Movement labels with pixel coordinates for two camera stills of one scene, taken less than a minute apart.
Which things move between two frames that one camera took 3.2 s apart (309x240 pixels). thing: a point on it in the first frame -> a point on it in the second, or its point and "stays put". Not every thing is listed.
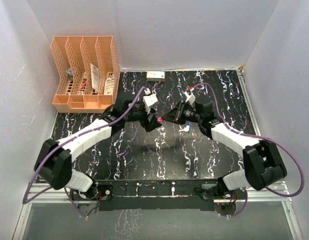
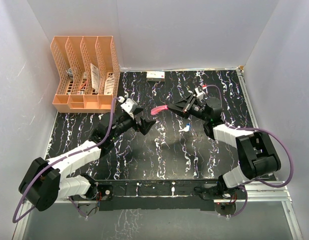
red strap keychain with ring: x=160 y=119 -> x=155 y=110
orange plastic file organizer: x=89 y=73 stays put
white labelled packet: x=109 y=85 stays put
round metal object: x=70 y=72 stays put
